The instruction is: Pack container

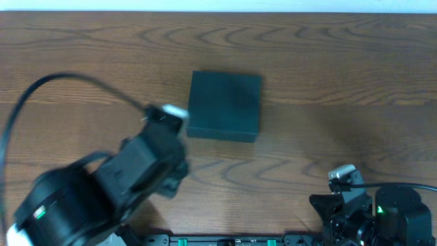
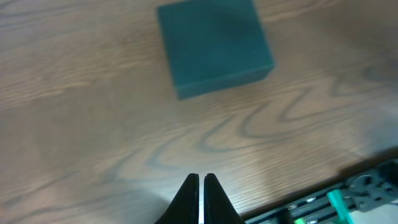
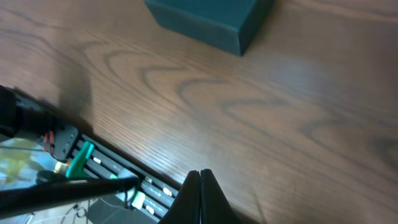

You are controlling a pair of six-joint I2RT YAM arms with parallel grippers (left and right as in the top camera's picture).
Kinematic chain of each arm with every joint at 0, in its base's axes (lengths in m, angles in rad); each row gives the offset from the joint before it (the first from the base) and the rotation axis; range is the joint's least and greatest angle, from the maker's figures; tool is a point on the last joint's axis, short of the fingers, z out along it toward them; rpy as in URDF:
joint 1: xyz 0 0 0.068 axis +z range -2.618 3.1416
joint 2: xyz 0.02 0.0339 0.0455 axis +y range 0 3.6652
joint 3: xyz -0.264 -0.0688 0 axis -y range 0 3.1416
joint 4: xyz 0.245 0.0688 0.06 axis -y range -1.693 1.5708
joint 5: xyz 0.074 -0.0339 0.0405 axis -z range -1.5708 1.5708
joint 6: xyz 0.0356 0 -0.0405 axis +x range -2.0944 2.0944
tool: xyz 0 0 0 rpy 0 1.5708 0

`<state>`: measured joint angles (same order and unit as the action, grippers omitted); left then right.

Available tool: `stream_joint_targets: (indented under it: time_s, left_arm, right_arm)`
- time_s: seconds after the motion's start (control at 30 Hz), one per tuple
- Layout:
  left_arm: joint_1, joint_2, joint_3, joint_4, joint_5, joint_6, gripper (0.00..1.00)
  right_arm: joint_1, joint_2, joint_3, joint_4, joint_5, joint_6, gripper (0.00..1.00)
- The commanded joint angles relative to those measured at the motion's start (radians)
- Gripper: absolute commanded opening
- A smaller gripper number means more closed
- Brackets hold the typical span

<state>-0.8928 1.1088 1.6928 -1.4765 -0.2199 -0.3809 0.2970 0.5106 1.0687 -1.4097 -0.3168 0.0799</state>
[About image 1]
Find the dark green gift box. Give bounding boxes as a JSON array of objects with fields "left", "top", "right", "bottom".
[{"left": 187, "top": 70, "right": 263, "bottom": 143}]

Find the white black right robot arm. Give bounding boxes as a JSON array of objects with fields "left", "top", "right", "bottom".
[{"left": 309, "top": 165, "right": 436, "bottom": 246}]

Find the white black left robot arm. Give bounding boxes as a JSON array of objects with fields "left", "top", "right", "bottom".
[{"left": 15, "top": 116, "right": 188, "bottom": 245}]

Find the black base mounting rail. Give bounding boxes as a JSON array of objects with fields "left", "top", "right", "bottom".
[{"left": 115, "top": 233, "right": 324, "bottom": 246}]

